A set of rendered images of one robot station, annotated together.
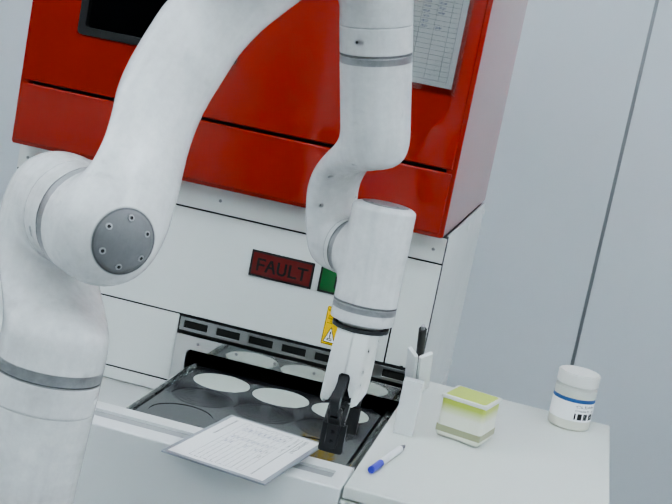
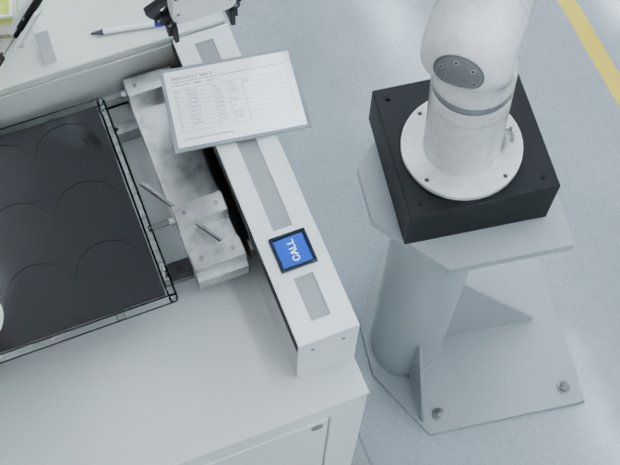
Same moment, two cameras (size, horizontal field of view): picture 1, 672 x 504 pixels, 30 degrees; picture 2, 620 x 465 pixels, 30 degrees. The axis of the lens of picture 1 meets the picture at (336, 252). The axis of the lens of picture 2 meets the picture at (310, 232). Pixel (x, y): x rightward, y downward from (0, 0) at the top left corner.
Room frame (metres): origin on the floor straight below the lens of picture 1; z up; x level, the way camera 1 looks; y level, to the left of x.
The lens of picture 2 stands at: (2.04, 0.90, 2.49)
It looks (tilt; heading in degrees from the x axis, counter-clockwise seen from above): 65 degrees down; 235
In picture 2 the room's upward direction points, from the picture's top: 3 degrees clockwise
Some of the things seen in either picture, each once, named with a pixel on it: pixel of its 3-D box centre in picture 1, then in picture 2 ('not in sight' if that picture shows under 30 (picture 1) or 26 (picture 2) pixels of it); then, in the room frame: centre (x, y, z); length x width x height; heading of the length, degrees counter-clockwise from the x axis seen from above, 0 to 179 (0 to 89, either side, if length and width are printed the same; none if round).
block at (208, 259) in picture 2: not in sight; (218, 256); (1.76, 0.25, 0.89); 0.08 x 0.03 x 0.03; 169
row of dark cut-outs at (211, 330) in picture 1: (293, 350); not in sight; (2.20, 0.04, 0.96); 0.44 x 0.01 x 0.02; 79
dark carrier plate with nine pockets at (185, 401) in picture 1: (263, 414); (20, 233); (1.99, 0.07, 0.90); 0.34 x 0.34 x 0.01; 79
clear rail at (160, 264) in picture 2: not in sight; (135, 196); (1.81, 0.10, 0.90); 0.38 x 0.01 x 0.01; 79
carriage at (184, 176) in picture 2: not in sight; (184, 178); (1.73, 0.10, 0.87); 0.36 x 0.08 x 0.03; 79
